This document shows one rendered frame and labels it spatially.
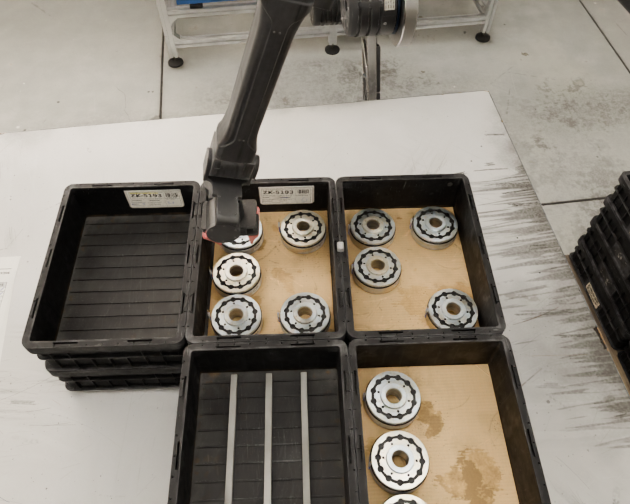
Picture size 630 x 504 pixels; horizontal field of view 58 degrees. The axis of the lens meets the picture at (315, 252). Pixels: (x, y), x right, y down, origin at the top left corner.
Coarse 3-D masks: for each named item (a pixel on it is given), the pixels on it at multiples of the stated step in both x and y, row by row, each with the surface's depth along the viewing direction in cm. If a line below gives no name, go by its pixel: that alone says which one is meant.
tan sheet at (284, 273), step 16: (272, 224) 132; (272, 240) 129; (256, 256) 127; (272, 256) 127; (288, 256) 127; (304, 256) 127; (320, 256) 127; (272, 272) 124; (288, 272) 124; (304, 272) 124; (320, 272) 124; (272, 288) 122; (288, 288) 122; (304, 288) 122; (320, 288) 122; (272, 304) 120; (272, 320) 117
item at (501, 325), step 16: (352, 176) 127; (368, 176) 127; (384, 176) 127; (400, 176) 127; (416, 176) 127; (432, 176) 127; (448, 176) 127; (464, 176) 127; (336, 192) 124; (480, 224) 119; (480, 240) 118; (496, 288) 110; (496, 304) 108; (352, 320) 106; (496, 320) 107; (352, 336) 104; (368, 336) 104; (384, 336) 104; (400, 336) 104; (416, 336) 105
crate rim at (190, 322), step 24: (336, 216) 120; (336, 240) 117; (192, 264) 113; (336, 264) 113; (192, 288) 110; (336, 288) 110; (192, 312) 109; (192, 336) 104; (216, 336) 104; (240, 336) 104; (264, 336) 104; (288, 336) 104; (312, 336) 104; (336, 336) 104
